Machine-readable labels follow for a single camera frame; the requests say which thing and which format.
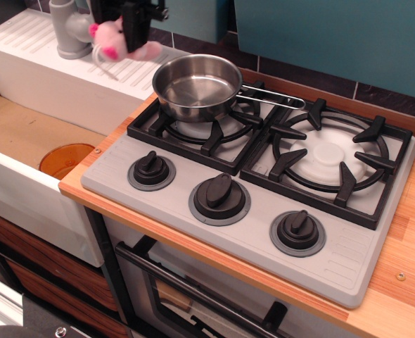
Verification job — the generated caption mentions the grey toy stove top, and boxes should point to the grey toy stove top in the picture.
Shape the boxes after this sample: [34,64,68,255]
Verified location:
[79,94,415,310]

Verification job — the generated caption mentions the black right burner grate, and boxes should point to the black right burner grate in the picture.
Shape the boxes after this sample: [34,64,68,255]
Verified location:
[240,99,414,230]

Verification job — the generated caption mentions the white toy sink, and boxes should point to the white toy sink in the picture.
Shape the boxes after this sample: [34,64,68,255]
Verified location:
[0,9,180,267]

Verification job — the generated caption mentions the white right burner cap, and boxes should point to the white right burner cap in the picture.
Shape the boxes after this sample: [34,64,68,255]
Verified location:
[290,127,367,186]

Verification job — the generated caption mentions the toy oven door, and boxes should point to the toy oven door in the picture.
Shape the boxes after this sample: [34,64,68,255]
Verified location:
[114,236,320,337]

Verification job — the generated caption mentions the grey toy faucet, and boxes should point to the grey toy faucet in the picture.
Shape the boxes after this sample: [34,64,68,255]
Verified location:
[49,0,95,60]

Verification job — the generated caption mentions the black left burner grate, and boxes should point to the black left burner grate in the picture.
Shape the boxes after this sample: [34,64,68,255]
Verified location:
[127,81,282,175]

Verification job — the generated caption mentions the black left stove knob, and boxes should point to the black left stove knob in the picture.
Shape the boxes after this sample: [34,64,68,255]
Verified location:
[127,151,176,192]

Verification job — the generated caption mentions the black stove knob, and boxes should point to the black stove knob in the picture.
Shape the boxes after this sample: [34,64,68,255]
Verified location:
[127,151,176,192]
[269,210,326,258]
[189,173,251,227]

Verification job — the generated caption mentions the black burner grate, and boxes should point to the black burner grate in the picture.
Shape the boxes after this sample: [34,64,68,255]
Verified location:
[127,81,282,175]
[240,99,414,230]

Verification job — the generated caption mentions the black oven door handle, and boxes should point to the black oven door handle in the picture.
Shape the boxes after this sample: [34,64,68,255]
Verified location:
[115,242,280,337]

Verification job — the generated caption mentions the black right stove knob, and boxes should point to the black right stove knob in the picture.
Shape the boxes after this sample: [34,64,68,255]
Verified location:
[269,210,326,258]

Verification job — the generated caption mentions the pink stuffed pig toy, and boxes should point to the pink stuffed pig toy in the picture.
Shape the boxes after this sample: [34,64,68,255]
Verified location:
[89,18,162,80]

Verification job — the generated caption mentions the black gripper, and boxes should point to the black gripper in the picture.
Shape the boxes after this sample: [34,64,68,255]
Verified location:
[91,0,168,52]

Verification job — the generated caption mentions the teal cabinet right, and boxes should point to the teal cabinet right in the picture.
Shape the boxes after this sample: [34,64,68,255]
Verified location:
[234,1,415,97]

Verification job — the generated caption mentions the black middle stove knob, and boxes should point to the black middle stove knob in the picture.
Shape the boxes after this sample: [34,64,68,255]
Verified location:
[189,173,251,227]

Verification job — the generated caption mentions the stainless steel pan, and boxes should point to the stainless steel pan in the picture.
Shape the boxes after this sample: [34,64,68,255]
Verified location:
[152,54,306,123]

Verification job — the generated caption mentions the wooden drawer fronts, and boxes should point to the wooden drawer fronts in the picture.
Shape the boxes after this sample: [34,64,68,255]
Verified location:
[0,216,131,337]

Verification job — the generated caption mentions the orange plastic bowl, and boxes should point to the orange plastic bowl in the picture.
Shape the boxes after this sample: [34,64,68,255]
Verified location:
[39,143,94,180]

